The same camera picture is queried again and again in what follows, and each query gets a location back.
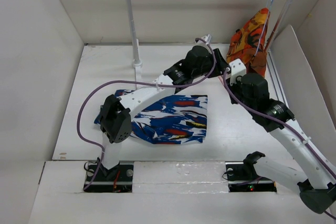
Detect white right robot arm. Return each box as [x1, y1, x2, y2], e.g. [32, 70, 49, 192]
[224, 73, 335, 214]

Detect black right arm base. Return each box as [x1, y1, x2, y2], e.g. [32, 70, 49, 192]
[222, 161, 277, 193]

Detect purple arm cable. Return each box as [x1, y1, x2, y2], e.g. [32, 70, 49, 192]
[76, 37, 217, 190]
[223, 68, 336, 219]

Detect blue white red patterned trousers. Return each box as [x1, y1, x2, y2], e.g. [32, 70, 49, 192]
[93, 89, 208, 145]

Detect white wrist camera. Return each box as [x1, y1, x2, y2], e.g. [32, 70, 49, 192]
[195, 34, 212, 45]
[229, 59, 246, 86]

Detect light blue wire hanger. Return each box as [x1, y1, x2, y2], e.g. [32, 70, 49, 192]
[254, 0, 274, 56]

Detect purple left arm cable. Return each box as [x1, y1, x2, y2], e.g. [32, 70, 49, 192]
[76, 37, 217, 190]

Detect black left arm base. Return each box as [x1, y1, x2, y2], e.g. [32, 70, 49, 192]
[83, 162, 134, 193]

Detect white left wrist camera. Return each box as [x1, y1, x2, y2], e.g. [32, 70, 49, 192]
[195, 34, 212, 45]

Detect orange camouflage garment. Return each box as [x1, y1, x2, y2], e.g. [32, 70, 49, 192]
[226, 8, 270, 77]

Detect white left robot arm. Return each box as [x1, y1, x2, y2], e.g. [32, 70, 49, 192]
[99, 46, 226, 180]

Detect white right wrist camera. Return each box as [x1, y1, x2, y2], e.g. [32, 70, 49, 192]
[229, 59, 246, 86]

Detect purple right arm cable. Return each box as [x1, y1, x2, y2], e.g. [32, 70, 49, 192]
[223, 68, 336, 219]

